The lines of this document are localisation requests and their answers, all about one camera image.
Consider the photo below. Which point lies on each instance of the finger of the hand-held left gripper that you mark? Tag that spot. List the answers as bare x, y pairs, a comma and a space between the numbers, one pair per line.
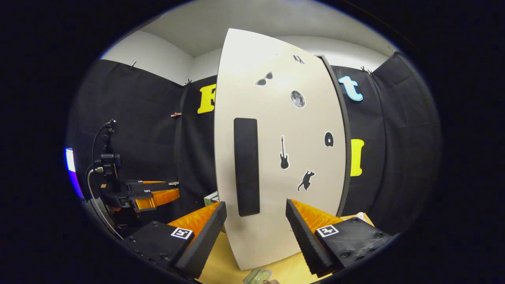
144, 194
136, 184

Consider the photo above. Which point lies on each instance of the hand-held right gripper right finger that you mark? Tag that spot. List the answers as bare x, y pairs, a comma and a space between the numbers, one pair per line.
302, 236

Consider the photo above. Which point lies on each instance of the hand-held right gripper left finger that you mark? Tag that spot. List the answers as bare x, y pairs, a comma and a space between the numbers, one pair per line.
207, 240

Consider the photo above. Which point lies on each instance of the pinkish coaster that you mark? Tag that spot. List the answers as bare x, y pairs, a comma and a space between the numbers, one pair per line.
271, 282

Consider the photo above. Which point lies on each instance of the small green bottle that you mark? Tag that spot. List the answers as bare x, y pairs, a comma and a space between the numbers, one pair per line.
256, 276

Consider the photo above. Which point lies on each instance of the grey cabinet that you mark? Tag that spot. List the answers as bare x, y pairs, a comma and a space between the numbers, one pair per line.
348, 157

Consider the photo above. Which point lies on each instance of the beige cabinet door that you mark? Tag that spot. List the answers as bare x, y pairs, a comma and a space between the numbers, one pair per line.
252, 79

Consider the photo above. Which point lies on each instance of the white green box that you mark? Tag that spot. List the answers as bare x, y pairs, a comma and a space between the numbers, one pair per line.
211, 198

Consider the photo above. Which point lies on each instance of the lit screen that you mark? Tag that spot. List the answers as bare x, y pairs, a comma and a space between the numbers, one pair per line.
70, 159

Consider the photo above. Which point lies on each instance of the black backdrop cloth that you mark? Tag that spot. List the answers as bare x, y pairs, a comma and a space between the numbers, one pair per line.
150, 118

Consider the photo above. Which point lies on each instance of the copper clip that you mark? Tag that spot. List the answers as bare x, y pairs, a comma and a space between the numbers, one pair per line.
176, 114

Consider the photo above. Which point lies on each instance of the black clip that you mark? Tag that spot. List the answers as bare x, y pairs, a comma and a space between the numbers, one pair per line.
363, 70
133, 65
391, 49
188, 82

